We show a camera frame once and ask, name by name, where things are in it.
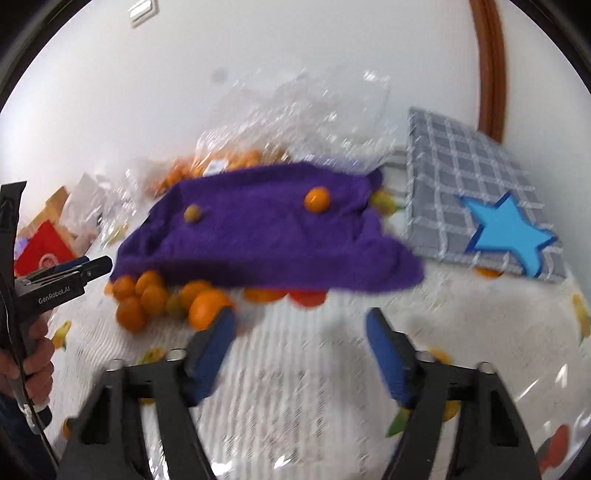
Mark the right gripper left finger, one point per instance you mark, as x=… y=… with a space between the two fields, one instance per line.
x=205 y=354

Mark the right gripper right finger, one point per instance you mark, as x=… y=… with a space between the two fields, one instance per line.
x=395 y=356

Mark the large orange mandarin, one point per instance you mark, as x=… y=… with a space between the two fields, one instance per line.
x=206 y=306

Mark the small green citrus fruit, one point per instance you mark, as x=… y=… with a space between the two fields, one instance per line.
x=192 y=214

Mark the small orange kumquat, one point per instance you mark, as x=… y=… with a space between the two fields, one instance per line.
x=317 y=200

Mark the person's left hand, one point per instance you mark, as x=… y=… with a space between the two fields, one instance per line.
x=38 y=367

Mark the red box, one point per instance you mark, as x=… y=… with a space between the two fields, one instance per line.
x=46 y=248

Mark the white plastic bag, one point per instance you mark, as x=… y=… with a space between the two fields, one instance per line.
x=97 y=210

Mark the red tomato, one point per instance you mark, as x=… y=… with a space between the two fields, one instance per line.
x=308 y=299

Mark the purple towel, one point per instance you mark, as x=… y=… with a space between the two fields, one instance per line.
x=255 y=232

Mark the grey checked cushion blue star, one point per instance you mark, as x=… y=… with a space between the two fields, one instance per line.
x=469 y=202

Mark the clear bag of oranges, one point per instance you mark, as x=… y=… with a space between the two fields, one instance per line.
x=169 y=173

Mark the clear plastic bag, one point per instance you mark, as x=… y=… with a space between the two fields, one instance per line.
x=339 y=119

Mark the brown wooden door frame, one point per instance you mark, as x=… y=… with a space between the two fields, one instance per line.
x=493 y=68

